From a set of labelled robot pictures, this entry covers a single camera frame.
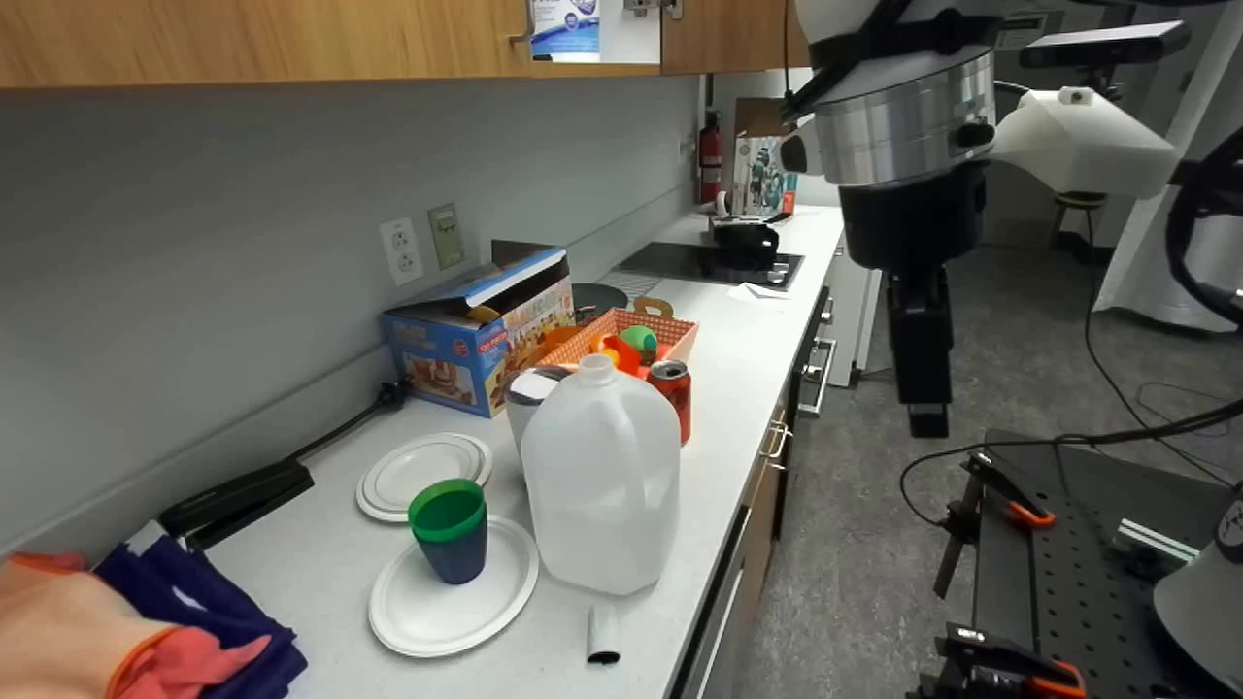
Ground dark round bowl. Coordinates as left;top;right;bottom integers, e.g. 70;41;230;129
571;282;629;321

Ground orange black clamp lower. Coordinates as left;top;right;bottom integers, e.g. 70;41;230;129
905;626;1089;699

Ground black stapler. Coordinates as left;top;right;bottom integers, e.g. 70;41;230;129
158;460;315;551

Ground black cooktop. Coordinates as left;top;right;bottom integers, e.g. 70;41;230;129
623;239;801;292

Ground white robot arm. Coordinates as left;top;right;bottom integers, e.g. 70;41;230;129
786;0;1238;440

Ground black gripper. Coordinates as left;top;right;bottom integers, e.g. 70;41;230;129
842;165;985;440

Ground black cable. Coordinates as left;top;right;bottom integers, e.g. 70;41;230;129
897;296;1243;533

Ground green and blue cup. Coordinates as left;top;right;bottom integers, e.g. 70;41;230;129
409;477;489;587

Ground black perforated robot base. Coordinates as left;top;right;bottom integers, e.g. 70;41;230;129
972;429;1238;699

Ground red soda can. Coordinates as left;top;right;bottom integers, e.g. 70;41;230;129
647;362;693;440

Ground wooden upper cabinet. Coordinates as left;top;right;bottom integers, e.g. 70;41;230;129
0;0;529;88

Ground orange black clamp upper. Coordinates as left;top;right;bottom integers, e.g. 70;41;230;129
931;449;1056;598

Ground black camera on tripod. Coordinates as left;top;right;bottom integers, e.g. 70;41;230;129
1018;20;1194;70

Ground wooden cabinet door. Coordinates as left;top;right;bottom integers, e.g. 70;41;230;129
662;0;807;75

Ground red fire extinguisher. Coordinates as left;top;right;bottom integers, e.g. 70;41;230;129
694;110;726;208

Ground blue white package in cabinet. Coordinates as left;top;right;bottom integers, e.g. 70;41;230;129
529;0;602;59

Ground black pot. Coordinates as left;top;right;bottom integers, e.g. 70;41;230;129
706;221;779;270

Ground translucent plastic milk jug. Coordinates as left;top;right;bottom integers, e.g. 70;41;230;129
519;358;680;593

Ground orange black clamp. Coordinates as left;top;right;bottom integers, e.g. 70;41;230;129
931;449;1056;598
905;626;1089;699

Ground beige wall switch plate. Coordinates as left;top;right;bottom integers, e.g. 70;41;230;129
427;202;467;269

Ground blue cloth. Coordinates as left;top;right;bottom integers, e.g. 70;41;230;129
98;536;305;699

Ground white metal tin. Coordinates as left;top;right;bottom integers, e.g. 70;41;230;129
505;366;564;440

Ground blue white cardboard box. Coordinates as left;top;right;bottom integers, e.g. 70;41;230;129
735;132;796;221

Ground white plate stack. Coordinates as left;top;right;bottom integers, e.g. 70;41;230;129
352;429;495;523

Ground small white black cylinder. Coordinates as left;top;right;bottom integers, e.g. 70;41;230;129
586;603;623;666

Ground lower wooden drawer cabinets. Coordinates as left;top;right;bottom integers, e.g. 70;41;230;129
667;288;831;699

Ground white wall outlet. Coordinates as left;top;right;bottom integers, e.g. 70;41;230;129
382;216;425;288

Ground white plate under cup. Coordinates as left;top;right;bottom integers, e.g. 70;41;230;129
366;517;539;659

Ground blue cardboard snack box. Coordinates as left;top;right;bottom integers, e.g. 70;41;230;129
382;247;575;415

